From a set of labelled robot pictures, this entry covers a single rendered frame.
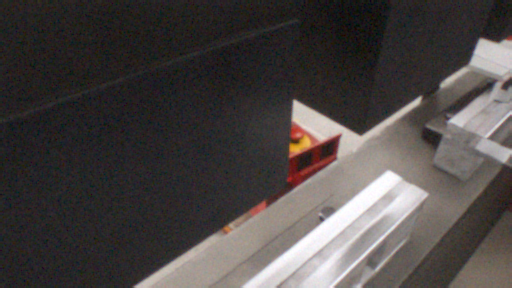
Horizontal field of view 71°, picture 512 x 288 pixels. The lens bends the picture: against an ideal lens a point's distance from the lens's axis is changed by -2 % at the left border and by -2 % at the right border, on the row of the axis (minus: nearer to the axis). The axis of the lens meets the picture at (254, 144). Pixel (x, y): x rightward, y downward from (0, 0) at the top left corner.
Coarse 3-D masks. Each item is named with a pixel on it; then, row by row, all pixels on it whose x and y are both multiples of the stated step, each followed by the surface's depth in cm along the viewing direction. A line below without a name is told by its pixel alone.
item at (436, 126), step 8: (472, 88) 79; (480, 88) 79; (464, 96) 76; (472, 96) 76; (456, 104) 73; (464, 104) 73; (456, 112) 71; (432, 120) 69; (440, 120) 69; (424, 128) 68; (432, 128) 67; (440, 128) 67; (424, 136) 69; (432, 136) 68; (440, 136) 66
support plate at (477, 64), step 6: (492, 42) 75; (504, 42) 75; (510, 42) 75; (510, 48) 72; (474, 60) 68; (480, 60) 68; (486, 60) 68; (468, 66) 67; (474, 66) 66; (480, 66) 66; (486, 66) 66; (492, 66) 66; (498, 66) 66; (480, 72) 66; (486, 72) 65; (492, 72) 64; (498, 72) 64; (504, 72) 64; (498, 78) 64
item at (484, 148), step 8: (480, 136) 48; (472, 144) 47; (480, 144) 47; (488, 144) 47; (496, 144) 47; (472, 152) 47; (480, 152) 46; (488, 152) 46; (496, 152) 46; (504, 152) 46; (488, 160) 46; (496, 160) 45; (504, 160) 45; (504, 168) 44
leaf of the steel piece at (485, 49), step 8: (480, 40) 75; (480, 48) 72; (488, 48) 72; (496, 48) 72; (504, 48) 72; (480, 56) 69; (488, 56) 69; (496, 56) 69; (504, 56) 69; (504, 64) 66
